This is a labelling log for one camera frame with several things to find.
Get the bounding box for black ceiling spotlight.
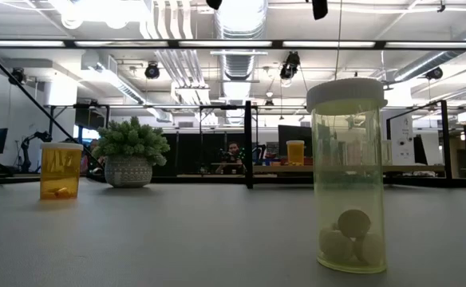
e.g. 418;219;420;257
144;61;161;81
8;67;27;85
279;50;302;81
425;66;444;81

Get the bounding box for black partition panels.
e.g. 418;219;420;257
152;133;246;177

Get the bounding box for black overhead beam with lights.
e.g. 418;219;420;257
0;38;466;52

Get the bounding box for thin black diagonal strut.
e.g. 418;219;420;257
0;38;103;169

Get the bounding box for green plant in grey pot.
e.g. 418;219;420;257
92;116;171;189

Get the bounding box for white cabinet with sockets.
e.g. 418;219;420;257
380;109;416;167

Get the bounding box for person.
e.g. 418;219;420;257
80;138;106;176
215;141;248;175

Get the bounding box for slim black monitor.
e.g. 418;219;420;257
413;134;428;165

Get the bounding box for yellow-green pill bottle white cap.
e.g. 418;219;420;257
306;77;389;275

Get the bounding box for orange pill bottle white cap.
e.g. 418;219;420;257
39;142;85;201
286;140;306;167

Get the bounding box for black wall screen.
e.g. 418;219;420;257
74;106;107;131

